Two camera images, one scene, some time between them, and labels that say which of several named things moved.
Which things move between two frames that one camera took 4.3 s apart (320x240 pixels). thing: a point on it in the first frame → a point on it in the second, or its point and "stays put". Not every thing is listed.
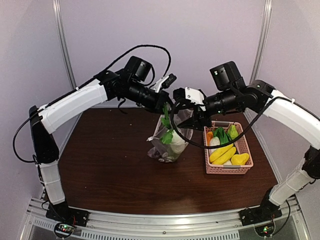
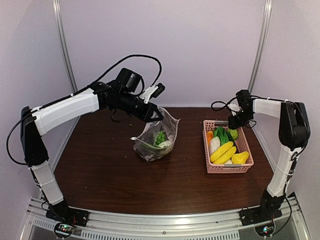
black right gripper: (197, 123) → (235, 125)
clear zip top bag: (167, 144) → (156, 138)
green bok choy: (223, 137) stays put
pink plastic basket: (242, 147) stays put
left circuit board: (63, 230) stays put
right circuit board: (265, 229) stays put
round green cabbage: (233, 131) stays put
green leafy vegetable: (167, 138) → (160, 137)
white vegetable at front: (227, 163) stays put
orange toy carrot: (210, 135) stays put
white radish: (178, 144) → (165, 146)
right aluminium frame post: (267, 11) stays put
